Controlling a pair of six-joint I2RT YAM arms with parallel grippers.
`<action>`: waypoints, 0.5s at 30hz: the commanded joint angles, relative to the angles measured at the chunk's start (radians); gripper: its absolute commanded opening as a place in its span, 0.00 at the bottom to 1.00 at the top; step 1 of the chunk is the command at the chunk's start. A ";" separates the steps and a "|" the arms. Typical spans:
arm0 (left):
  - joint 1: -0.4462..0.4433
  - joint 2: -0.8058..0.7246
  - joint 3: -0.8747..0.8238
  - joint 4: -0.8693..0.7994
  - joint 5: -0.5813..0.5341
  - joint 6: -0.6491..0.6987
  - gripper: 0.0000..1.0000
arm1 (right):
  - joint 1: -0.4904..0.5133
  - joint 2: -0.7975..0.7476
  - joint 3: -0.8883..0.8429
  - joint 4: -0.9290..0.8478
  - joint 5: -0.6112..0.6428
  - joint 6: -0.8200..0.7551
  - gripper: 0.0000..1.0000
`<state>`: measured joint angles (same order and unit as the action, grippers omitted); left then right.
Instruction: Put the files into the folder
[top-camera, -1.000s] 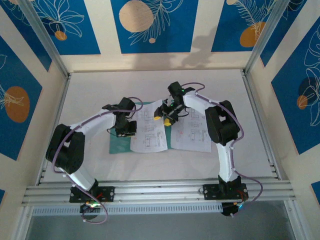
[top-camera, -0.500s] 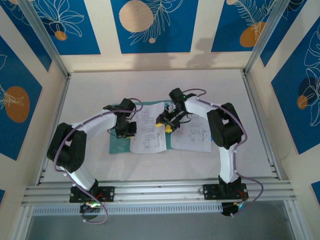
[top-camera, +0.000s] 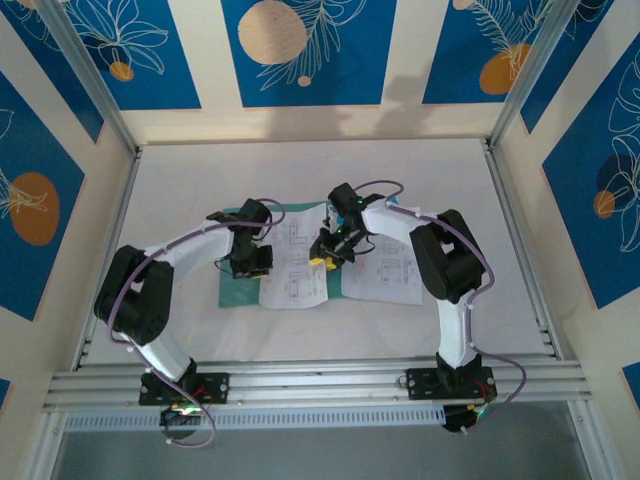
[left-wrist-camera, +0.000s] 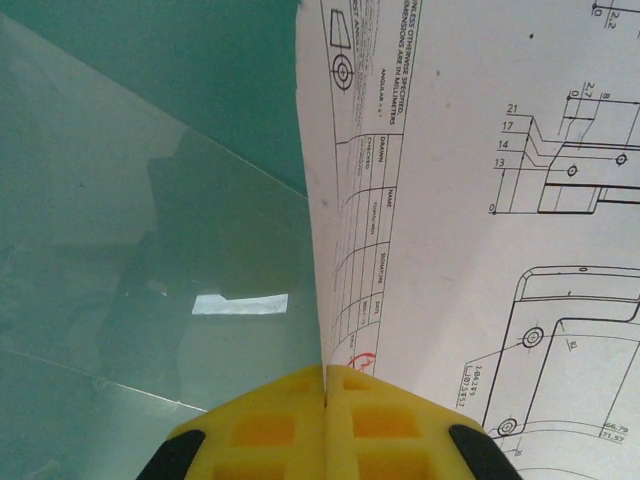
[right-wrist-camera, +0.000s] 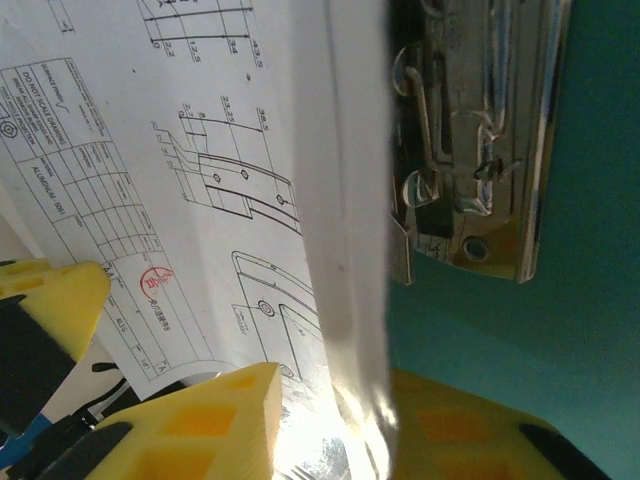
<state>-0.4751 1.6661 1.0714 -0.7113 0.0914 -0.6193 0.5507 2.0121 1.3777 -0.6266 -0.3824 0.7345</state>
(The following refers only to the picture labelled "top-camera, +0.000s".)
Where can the black controller board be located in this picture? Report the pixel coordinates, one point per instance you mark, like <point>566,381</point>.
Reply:
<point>182,415</point>

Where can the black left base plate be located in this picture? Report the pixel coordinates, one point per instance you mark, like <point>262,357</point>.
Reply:
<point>215,387</point>

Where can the white drawing sheet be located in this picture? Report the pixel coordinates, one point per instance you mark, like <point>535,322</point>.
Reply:
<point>385,280</point>
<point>295,290</point>

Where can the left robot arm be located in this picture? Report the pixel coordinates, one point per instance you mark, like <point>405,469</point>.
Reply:
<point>135,305</point>

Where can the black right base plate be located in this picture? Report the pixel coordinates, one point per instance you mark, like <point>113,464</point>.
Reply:
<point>425,382</point>

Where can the aluminium frame post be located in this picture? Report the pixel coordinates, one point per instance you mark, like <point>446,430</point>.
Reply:
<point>90,80</point>
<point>530,70</point>

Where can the aluminium side rail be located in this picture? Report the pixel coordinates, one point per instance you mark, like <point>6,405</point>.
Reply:
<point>498,172</point>
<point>117,225</point>

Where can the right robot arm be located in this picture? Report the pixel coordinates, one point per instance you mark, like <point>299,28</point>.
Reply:
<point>450,265</point>

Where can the green folder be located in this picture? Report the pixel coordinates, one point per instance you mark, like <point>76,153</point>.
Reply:
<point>240,292</point>

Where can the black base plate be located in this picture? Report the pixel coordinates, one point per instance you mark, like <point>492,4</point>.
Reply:
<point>215,387</point>
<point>425,382</point>

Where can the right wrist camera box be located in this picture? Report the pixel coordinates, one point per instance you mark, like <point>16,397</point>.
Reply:
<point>330,223</point>

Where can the long aluminium base rail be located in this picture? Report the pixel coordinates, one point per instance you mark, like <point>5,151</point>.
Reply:
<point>320,385</point>

